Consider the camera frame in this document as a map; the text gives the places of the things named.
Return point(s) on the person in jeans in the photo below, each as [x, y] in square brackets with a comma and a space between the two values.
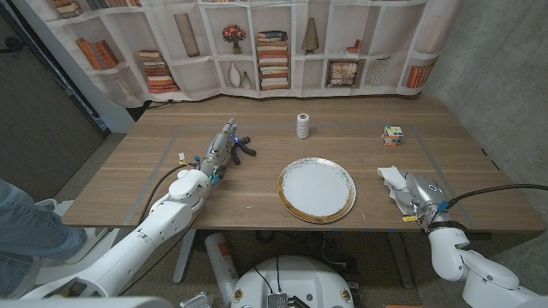
[30, 231]

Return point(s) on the white cylinder with red label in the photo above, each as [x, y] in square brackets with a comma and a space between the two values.
[220, 261]

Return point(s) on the white napkin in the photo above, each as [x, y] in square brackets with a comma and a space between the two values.
[391, 177]

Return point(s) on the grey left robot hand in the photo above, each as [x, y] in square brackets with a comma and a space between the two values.
[219, 149]

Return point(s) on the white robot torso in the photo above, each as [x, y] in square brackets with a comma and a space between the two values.
[295, 278]

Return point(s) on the gold-rimmed white paper plate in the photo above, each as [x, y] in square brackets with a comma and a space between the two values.
[317, 190]

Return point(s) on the multicoloured rubik's cube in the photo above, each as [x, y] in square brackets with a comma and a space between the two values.
[393, 136]

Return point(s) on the black spring clamp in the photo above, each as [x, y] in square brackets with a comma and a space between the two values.
[244, 147]

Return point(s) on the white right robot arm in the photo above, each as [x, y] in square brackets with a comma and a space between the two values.
[449, 252]

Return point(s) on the grey table leg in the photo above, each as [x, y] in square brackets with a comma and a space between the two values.
[184, 256]
[402, 261]

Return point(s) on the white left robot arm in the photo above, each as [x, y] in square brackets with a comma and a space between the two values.
[145, 235]

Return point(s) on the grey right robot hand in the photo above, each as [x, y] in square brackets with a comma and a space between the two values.
[426, 192]

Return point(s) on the metal heat sink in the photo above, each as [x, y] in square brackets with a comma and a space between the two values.
[277, 300]

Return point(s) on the printed bookshelf backdrop cloth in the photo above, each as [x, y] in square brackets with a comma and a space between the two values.
[274, 81]

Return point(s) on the white thread spool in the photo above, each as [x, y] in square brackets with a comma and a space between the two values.
[303, 126]

